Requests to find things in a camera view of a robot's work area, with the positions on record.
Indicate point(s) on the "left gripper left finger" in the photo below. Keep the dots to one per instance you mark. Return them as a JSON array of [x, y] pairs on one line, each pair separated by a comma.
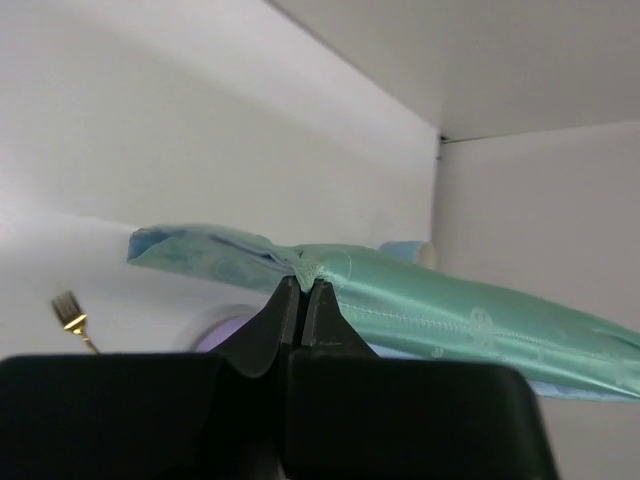
[[253, 348]]

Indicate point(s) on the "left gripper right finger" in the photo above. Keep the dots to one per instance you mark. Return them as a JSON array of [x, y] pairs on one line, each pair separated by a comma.
[[326, 331]]

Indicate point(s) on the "teal satin placemat cloth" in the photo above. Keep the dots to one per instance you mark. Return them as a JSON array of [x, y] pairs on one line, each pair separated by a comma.
[[411, 311]]

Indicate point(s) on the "purple plate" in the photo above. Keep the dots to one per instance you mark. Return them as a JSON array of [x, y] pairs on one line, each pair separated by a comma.
[[217, 325]]

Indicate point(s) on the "light blue mug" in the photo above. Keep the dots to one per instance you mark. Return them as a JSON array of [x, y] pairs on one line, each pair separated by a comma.
[[417, 252]]

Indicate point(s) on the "gold fork green handle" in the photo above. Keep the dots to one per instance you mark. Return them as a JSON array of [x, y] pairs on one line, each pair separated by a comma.
[[72, 318]]

